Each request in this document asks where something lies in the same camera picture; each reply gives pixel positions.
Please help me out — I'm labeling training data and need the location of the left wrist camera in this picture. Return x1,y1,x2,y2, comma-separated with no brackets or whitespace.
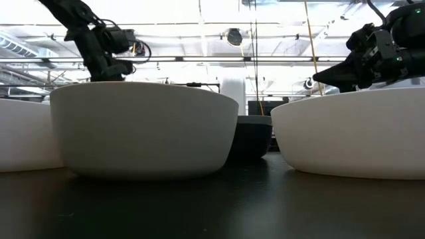
99,27,137,55

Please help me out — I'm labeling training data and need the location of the black hanging cable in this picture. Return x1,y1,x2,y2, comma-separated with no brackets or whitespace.
252,0,259,117

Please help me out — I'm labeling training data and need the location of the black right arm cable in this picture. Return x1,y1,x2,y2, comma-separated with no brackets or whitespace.
366,0,388,26

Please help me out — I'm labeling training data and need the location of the ceiling light strip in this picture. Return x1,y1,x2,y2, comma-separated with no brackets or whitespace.
0,55,348,64

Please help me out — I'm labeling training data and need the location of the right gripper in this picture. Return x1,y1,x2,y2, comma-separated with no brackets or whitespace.
311,29,425,94

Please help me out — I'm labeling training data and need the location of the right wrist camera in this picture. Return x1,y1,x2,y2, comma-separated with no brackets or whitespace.
345,22,378,52

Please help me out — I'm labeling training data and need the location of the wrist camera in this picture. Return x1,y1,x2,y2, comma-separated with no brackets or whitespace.
345,22,378,52
99,27,137,55

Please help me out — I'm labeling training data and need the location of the black bowl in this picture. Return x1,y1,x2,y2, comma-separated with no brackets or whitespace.
227,123,274,163

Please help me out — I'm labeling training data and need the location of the black monitor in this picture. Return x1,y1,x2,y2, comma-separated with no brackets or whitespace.
247,100,290,117

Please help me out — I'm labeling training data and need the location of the white bowl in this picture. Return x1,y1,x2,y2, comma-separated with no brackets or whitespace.
0,98,65,173
270,86,425,181

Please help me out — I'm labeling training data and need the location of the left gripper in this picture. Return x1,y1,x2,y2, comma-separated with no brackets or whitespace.
64,26,135,83

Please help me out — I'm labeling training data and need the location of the light grey bowl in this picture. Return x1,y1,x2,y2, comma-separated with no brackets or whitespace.
49,81,240,181

